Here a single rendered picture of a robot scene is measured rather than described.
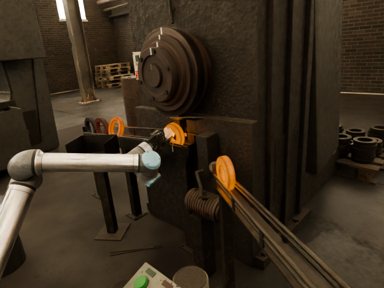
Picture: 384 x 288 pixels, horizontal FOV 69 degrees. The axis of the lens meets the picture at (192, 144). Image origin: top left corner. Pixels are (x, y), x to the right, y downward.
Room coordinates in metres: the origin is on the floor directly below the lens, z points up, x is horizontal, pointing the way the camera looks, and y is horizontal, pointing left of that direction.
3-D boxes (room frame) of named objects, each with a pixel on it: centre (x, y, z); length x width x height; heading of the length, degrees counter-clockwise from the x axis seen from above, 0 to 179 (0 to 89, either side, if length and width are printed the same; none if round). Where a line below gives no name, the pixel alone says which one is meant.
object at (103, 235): (1.77, 0.65, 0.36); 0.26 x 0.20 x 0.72; 80
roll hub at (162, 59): (1.52, 0.16, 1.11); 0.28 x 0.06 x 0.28; 45
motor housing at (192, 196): (1.26, -0.05, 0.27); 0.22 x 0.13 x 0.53; 45
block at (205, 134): (1.44, -0.09, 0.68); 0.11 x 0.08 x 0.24; 135
